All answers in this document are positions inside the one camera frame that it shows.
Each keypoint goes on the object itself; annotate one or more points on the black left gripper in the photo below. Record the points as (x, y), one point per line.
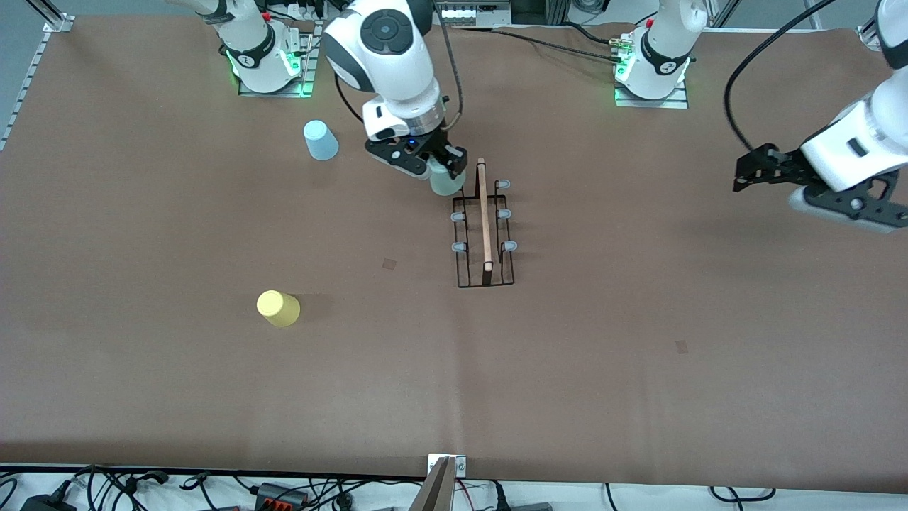
(786, 166)

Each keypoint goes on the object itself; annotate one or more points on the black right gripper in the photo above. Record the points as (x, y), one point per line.
(440, 149)

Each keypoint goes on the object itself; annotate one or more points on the pale green cup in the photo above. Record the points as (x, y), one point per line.
(445, 186)

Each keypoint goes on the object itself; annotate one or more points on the yellow cup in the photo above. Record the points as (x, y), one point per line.
(278, 309)

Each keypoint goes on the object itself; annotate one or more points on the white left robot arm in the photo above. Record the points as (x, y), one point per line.
(858, 142)

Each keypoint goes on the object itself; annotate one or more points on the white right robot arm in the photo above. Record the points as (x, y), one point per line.
(397, 71)

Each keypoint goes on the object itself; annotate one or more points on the light blue cup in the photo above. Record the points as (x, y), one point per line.
(320, 142)

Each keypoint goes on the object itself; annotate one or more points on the white connector terminal block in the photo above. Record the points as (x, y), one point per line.
(472, 13)

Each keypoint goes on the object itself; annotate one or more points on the white power strip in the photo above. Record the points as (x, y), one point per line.
(305, 11)

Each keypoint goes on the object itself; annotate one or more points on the brown table cover sheet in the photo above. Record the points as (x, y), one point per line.
(496, 390)

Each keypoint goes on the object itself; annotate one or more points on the black plug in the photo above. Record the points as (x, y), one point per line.
(500, 500)

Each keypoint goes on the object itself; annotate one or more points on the grey flat box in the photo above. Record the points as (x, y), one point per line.
(532, 507)

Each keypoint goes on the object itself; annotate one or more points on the black orange connector block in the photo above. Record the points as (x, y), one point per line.
(280, 495)

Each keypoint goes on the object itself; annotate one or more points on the black power adapter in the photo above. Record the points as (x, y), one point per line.
(46, 504)

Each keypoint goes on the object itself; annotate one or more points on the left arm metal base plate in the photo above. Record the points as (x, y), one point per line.
(652, 103)

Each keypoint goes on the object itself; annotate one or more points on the aluminium frame profile with bracket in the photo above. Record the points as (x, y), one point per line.
(58, 23)
(867, 37)

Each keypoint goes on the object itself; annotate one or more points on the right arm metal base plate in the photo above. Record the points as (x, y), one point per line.
(311, 50)

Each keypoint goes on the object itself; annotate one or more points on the aluminium post with bracket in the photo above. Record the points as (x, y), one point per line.
(434, 493)

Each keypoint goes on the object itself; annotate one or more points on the perforated metal rail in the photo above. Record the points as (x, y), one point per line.
(30, 81)

